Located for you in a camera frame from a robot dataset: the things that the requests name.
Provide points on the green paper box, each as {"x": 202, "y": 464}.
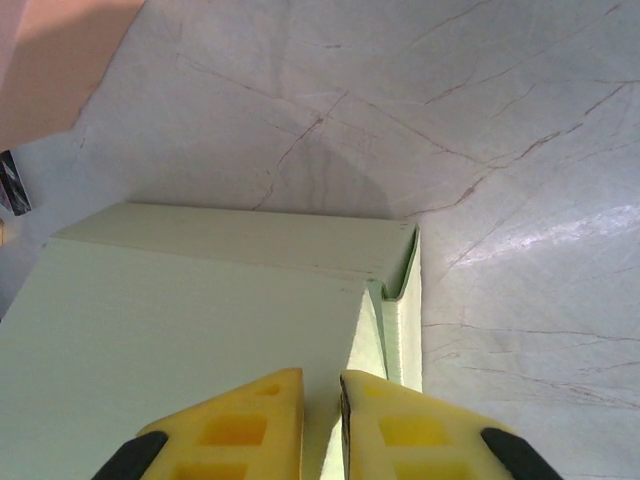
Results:
{"x": 175, "y": 310}

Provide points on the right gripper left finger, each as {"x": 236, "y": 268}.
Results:
{"x": 240, "y": 435}

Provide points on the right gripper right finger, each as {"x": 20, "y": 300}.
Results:
{"x": 415, "y": 440}

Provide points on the orange paper box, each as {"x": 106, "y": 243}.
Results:
{"x": 50, "y": 75}

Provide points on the black folding chessboard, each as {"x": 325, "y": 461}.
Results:
{"x": 12, "y": 182}

